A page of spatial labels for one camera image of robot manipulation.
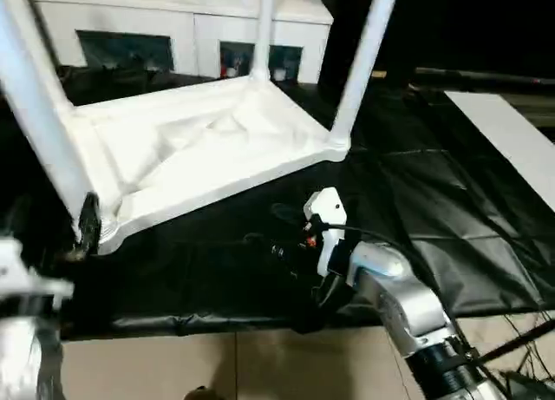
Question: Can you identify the dark long shelf board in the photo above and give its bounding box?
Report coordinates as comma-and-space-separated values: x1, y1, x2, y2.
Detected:
413, 67, 555, 88

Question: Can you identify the white flat panel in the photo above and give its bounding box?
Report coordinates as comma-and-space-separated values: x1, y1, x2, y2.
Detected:
442, 90, 555, 205

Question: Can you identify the white glass-door cabinet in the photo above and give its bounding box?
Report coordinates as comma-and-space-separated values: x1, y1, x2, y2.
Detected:
32, 0, 336, 85

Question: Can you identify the white plastic table top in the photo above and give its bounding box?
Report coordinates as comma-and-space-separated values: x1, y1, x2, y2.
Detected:
64, 74, 351, 257

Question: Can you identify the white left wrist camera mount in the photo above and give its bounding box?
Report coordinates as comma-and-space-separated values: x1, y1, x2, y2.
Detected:
0, 238, 75, 311

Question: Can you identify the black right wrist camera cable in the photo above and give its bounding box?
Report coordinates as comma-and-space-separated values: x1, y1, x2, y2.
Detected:
310, 220, 513, 400

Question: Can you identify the dark thin rod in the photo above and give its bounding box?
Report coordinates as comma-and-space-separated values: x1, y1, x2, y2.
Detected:
479, 319, 555, 365

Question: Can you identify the white plastic table leg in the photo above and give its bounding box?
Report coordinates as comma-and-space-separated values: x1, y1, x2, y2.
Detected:
250, 0, 278, 81
328, 0, 403, 144
0, 0, 95, 241

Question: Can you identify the black work mat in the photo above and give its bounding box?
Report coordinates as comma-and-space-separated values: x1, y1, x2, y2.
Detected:
0, 63, 555, 341

